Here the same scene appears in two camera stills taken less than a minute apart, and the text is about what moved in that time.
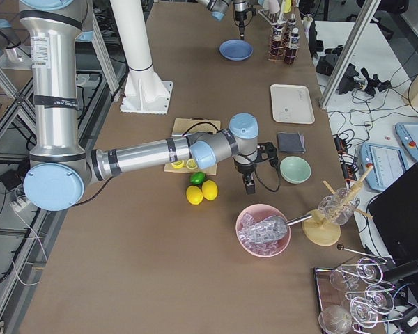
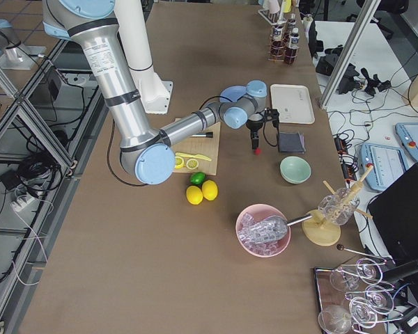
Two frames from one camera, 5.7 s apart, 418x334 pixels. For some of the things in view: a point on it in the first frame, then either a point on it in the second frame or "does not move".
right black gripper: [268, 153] to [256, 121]
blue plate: [235, 49] to [233, 92]
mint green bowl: [295, 170] does not move
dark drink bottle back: [278, 47] does not move
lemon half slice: [178, 164] does not move
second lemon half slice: [191, 163] does not move
